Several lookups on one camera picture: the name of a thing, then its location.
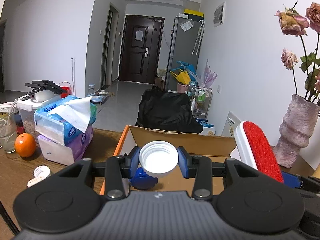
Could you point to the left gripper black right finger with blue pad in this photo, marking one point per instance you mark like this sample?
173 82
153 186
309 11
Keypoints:
203 170

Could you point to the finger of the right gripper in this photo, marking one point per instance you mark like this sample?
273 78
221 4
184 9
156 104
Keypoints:
291 180

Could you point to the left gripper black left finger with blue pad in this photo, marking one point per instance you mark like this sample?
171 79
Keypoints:
114 170

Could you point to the red white lint brush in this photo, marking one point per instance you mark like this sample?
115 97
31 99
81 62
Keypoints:
255 150

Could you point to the orange cardboard box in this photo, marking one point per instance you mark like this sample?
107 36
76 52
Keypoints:
215 147

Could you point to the blue jar lid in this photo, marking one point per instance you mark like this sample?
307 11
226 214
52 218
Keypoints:
142 181

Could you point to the pink ceramic vase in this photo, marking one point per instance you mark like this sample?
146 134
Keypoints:
295 130

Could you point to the purple tissue pack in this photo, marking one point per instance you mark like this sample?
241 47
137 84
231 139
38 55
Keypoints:
69 154

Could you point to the white framed board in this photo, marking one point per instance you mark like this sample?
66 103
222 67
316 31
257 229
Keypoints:
230 125

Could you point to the black bag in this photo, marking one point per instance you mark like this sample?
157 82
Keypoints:
167 111

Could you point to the blue tissue pack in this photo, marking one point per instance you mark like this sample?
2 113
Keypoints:
62 121

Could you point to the white tape measure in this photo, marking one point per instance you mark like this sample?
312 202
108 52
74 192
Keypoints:
34 181

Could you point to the purple coral decoration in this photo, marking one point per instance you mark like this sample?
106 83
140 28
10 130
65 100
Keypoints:
208 77

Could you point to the yellow bag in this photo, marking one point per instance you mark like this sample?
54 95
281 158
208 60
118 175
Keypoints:
182 78

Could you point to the orange fruit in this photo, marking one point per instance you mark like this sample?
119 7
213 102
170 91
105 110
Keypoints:
25 145

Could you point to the clear food container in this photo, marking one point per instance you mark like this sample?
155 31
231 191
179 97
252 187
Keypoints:
27 108

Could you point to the clear plastic cup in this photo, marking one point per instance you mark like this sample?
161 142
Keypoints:
8 127

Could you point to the grey refrigerator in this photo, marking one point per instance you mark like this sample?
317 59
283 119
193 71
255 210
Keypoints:
183 38

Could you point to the dark entrance door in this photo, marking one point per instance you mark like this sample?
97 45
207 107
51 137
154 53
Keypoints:
140 48

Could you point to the dried roses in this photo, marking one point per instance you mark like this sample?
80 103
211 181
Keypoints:
294 24

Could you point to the wire rack with bottles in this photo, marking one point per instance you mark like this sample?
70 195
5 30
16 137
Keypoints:
200 101

